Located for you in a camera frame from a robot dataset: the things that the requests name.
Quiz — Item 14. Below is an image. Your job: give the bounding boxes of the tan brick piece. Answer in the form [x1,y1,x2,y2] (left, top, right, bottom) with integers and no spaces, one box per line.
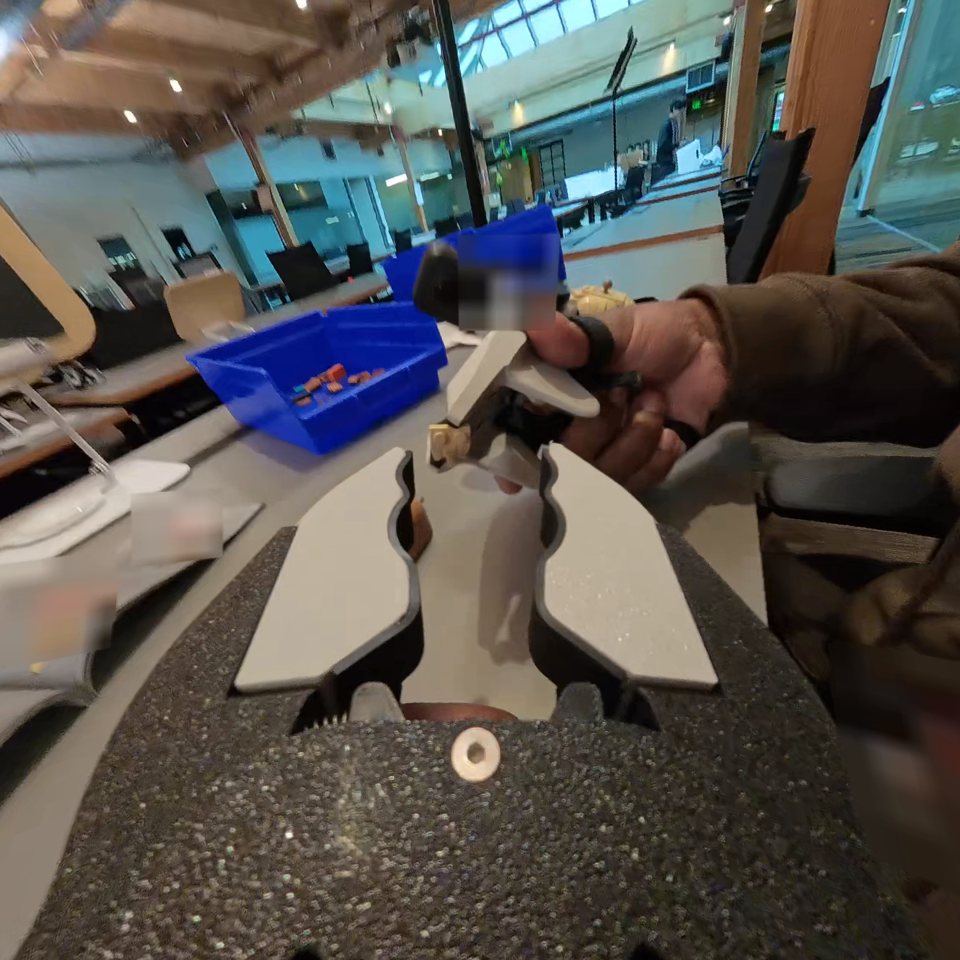
[427,422,471,472]

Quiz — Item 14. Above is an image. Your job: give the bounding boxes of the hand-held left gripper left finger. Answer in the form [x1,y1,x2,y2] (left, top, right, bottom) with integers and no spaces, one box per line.
[234,447,421,693]

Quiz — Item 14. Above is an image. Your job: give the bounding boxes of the long wooden table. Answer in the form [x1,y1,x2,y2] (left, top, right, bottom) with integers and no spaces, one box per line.
[45,273,391,410]

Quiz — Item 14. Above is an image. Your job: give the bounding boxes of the person's right forearm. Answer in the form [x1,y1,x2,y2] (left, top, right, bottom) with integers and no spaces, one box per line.
[678,243,960,451]

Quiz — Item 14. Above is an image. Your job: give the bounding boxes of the black pole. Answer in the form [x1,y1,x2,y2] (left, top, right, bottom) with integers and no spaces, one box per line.
[433,0,490,228]

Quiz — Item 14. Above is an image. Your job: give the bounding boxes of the brown small part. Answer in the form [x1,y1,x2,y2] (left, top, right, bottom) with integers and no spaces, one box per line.
[405,496,436,564]

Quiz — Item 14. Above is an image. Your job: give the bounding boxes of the grey chair armrest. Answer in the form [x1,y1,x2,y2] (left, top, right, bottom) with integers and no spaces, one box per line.
[753,435,950,522]

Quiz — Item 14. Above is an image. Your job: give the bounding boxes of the tan brick model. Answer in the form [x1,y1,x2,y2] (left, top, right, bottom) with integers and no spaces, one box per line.
[566,279,637,318]

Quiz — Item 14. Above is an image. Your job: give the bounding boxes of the tan chair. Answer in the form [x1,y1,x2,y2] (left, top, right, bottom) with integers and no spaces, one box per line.
[162,271,249,345]

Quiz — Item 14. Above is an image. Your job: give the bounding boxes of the wooden pillar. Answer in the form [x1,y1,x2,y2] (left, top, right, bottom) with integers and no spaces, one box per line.
[721,0,768,181]
[761,0,894,279]

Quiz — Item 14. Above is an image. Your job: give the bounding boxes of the blue plastic bin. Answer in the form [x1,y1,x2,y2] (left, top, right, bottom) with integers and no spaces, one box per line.
[186,301,450,456]
[382,204,564,305]

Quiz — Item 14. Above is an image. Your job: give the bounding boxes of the black office chair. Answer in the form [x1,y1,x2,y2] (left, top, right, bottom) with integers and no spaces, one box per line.
[266,241,339,301]

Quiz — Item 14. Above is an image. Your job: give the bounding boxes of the pile of orange bricks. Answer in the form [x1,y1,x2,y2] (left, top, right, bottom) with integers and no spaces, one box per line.
[292,363,387,408]

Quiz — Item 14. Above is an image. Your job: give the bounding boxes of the wood-framed dark panel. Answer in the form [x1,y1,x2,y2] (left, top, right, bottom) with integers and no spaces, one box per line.
[0,198,97,369]

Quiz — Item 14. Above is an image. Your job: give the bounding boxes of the white flat board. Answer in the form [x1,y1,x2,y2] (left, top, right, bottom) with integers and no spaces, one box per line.
[0,459,192,558]

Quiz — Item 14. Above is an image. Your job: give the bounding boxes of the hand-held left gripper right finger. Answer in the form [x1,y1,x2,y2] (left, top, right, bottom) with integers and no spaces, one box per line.
[536,442,720,691]

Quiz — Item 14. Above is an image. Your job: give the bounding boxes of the person's right hand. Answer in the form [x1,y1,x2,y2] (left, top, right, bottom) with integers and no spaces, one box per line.
[498,298,729,498]

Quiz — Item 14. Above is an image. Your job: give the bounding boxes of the grey instruction booklet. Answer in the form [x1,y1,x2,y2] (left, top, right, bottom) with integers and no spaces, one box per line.
[0,501,265,747]

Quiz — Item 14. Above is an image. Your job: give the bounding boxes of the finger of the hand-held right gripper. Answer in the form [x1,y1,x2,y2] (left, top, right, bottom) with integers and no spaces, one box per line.
[446,332,528,430]
[465,438,543,490]

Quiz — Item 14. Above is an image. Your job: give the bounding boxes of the person's brown jacket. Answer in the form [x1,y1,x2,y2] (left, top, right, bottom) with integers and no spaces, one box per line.
[753,420,960,924]

